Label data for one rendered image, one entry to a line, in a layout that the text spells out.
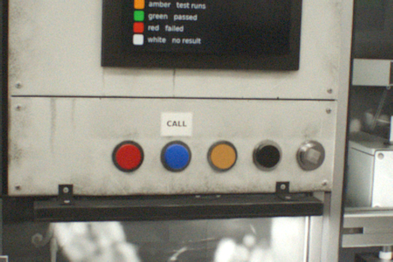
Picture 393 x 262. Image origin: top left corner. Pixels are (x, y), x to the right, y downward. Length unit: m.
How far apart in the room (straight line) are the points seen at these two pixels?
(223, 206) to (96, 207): 0.16
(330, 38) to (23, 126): 0.40
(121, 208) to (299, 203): 0.22
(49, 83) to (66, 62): 0.03
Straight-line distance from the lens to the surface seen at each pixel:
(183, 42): 0.91
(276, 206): 0.95
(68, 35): 0.91
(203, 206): 0.92
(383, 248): 1.33
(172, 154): 0.93
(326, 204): 1.03
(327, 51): 0.99
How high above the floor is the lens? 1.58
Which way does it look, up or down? 8 degrees down
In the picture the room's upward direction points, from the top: 2 degrees clockwise
